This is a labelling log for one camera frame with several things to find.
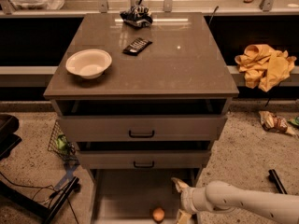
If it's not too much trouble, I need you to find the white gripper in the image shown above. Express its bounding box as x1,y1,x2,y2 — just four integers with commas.
171,177,206,224

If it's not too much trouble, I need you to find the orange fruit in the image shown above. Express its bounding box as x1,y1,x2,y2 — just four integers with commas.
152,207,164,222

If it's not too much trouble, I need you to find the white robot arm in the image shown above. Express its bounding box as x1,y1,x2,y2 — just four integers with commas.
171,177,299,224

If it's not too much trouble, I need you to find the bottom grey open drawer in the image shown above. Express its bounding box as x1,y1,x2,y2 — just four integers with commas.
91,168,201,224

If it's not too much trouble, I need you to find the middle grey drawer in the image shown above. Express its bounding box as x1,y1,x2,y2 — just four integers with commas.
77,150,210,169

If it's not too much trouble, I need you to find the grey drawer cabinet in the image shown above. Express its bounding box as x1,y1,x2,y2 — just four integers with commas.
43,12,240,224

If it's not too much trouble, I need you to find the top grey drawer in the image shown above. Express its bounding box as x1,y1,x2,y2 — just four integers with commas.
58,115,227,142

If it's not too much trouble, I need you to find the blue tape on floor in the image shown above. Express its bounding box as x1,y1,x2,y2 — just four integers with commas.
54,162,78,189

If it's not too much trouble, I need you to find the brown snack bag on floor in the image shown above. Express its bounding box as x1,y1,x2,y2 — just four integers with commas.
259,111,296,136

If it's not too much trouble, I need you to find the black stand base left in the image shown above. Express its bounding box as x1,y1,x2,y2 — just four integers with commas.
0,114,80,224

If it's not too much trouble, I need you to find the yellow crumpled cloth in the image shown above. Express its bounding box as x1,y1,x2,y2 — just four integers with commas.
235,44,297,92

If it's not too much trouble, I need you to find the black candy bar wrapper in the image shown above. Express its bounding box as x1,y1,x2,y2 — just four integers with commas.
122,37,151,56

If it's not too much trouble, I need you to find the white bowl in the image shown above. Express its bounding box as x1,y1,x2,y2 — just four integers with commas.
65,49,112,79

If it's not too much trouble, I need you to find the black white snack bag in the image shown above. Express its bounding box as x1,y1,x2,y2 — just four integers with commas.
120,5,153,28

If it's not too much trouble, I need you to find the black cable on floor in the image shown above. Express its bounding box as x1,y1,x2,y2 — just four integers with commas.
0,171,80,224

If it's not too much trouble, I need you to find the wire basket with green item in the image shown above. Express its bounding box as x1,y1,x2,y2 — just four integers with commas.
48,122,78,162

